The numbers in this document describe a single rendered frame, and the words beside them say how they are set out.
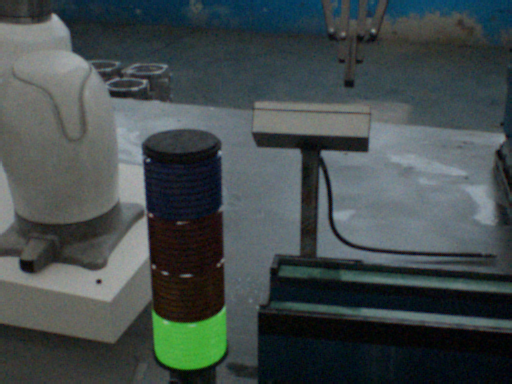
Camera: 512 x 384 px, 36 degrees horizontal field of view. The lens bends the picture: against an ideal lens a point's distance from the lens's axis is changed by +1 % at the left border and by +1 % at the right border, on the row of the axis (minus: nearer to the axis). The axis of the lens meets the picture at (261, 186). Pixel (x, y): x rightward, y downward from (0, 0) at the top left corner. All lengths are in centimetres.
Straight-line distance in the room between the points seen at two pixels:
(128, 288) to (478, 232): 64
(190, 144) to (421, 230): 88
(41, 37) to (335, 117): 46
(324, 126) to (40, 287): 45
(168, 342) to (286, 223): 80
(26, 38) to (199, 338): 72
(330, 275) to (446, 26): 564
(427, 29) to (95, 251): 562
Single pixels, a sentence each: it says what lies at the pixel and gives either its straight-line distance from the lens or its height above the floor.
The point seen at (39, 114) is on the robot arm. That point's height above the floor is 110.
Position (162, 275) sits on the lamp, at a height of 112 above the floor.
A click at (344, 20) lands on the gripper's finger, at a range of 120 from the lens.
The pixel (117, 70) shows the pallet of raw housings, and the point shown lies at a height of 54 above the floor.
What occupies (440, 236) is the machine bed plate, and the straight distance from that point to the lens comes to 139.
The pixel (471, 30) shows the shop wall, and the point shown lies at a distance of 657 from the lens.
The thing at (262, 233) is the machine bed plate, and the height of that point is 80.
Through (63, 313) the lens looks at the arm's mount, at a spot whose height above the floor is 84.
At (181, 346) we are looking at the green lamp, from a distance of 63.
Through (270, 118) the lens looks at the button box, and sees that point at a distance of 112.
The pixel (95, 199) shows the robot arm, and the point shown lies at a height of 96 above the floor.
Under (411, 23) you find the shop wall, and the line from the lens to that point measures 660.
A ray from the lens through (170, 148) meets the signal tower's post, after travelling 57.
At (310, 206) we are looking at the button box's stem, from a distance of 118.
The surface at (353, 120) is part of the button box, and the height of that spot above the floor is 107.
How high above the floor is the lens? 141
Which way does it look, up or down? 23 degrees down
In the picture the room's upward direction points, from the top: straight up
